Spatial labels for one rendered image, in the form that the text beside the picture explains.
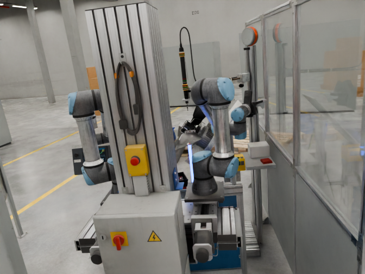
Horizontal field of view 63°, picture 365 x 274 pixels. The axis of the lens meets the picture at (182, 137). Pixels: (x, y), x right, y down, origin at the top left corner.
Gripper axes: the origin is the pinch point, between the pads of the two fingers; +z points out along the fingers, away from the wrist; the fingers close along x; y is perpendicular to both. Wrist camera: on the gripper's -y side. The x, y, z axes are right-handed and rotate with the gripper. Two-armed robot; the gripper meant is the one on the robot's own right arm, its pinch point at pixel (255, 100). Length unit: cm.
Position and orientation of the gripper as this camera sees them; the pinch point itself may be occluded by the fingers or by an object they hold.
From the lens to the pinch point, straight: 209.2
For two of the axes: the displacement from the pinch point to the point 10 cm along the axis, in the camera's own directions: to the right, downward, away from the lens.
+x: 8.2, -0.7, -5.7
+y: 2.2, 9.5, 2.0
